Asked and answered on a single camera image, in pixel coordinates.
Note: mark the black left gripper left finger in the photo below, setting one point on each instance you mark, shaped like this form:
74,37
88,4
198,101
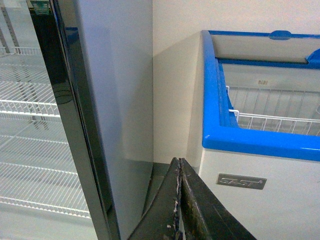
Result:
161,221

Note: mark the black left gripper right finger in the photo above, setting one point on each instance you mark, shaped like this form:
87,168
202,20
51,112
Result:
204,216

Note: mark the sliding glass freezer lid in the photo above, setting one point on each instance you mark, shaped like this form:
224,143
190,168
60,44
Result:
257,47

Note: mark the tall glass-door display fridge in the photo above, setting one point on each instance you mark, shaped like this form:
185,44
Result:
83,175

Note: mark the silver brand logo plate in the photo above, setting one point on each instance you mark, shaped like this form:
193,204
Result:
240,181

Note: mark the white chest freezer blue rim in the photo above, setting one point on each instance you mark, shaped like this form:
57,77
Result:
288,207

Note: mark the white wire freezer basket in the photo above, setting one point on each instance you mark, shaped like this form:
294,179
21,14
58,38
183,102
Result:
276,110

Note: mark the white wire fridge shelf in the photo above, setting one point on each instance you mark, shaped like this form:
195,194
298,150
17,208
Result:
29,108

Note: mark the blue lid handle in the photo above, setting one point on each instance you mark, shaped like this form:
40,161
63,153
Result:
314,58
281,35

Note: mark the rear blue lid handle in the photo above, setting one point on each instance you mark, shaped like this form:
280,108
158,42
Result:
281,35

